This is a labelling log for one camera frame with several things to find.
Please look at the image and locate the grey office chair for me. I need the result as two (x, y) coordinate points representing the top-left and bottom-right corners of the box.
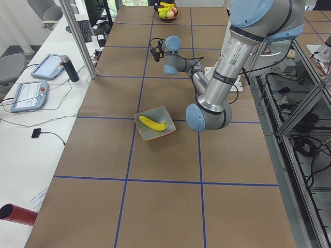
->
(27, 0), (63, 30)

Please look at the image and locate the red cylinder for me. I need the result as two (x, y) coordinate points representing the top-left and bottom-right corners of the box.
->
(1, 204), (38, 226)

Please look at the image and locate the red yellow apple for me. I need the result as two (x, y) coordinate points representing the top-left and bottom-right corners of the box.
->
(165, 7), (177, 19)

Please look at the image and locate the small black puck device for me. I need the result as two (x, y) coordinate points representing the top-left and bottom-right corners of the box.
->
(31, 128), (41, 138)

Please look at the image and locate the brown fruit basket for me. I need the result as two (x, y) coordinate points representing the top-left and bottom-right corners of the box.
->
(157, 9), (179, 21)

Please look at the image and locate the black keyboard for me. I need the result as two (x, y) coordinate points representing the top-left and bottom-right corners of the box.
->
(77, 20), (92, 43)

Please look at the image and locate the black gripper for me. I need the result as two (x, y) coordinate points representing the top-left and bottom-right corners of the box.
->
(149, 38), (164, 62)

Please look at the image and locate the aluminium frame post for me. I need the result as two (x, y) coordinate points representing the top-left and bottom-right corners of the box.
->
(59, 0), (97, 79)

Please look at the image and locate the black computer monitor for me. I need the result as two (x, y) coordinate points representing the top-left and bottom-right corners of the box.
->
(84, 0), (113, 27)

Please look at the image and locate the banana in basket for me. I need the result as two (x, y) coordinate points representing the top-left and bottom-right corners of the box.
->
(157, 2), (173, 18)

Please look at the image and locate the teach pendant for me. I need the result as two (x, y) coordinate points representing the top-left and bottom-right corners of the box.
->
(31, 54), (64, 80)
(10, 80), (49, 113)

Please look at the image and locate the upper teach pendant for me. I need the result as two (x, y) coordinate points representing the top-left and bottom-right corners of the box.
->
(31, 54), (64, 80)

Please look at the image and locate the lower teach pendant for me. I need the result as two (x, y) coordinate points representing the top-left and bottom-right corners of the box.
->
(10, 80), (49, 113)

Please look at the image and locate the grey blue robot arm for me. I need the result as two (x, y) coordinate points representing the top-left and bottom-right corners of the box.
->
(186, 1), (306, 131)
(149, 35), (209, 96)

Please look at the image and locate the black water bottle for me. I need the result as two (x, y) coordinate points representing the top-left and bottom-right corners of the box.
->
(61, 55), (80, 82)

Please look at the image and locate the grey square plate orange rim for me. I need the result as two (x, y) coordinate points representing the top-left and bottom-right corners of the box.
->
(134, 105), (176, 141)

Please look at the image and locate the yellow banana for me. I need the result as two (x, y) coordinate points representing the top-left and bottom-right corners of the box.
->
(139, 115), (168, 131)

